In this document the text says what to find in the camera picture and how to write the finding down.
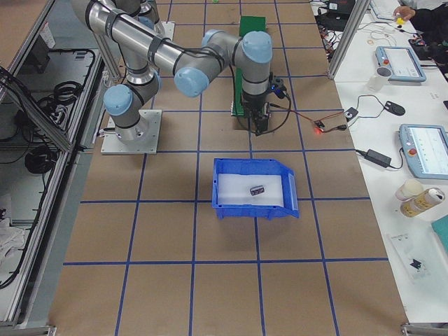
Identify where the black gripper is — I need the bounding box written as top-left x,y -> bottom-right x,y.
241,75 -> 287,136

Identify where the black capacitor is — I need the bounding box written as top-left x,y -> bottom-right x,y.
249,185 -> 265,196

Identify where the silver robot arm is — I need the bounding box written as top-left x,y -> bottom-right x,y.
71,1 -> 288,136

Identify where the small speed controller board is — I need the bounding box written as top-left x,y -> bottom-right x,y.
313,120 -> 325,134

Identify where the blue plastic bin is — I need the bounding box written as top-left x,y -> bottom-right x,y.
211,158 -> 300,220

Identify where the white foam bin liner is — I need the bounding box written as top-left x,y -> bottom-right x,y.
217,174 -> 284,206

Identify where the green conveyor belt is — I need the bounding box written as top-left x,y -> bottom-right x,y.
232,16 -> 272,118

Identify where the white plastic cup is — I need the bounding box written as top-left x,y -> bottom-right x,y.
367,66 -> 392,92

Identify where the black power adapter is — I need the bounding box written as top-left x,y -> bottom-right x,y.
364,149 -> 391,168

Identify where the black computer mouse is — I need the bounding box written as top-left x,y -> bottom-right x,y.
384,101 -> 406,116

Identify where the upper teach pendant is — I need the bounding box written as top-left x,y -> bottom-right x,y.
375,46 -> 426,83

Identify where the teach pendant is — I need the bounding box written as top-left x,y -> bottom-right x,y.
398,124 -> 447,180
375,46 -> 426,83

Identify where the lower teach pendant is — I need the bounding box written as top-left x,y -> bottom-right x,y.
398,124 -> 447,180

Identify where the yellow drink can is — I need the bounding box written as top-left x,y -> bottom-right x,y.
400,188 -> 445,218

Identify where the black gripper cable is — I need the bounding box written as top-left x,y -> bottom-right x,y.
236,90 -> 293,135

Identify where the red conveyor power wire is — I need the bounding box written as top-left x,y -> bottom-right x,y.
268,101 -> 348,134

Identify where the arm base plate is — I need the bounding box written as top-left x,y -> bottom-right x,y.
154,21 -> 175,41
101,109 -> 162,155

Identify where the aluminium frame post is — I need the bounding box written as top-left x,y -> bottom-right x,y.
327,0 -> 370,80

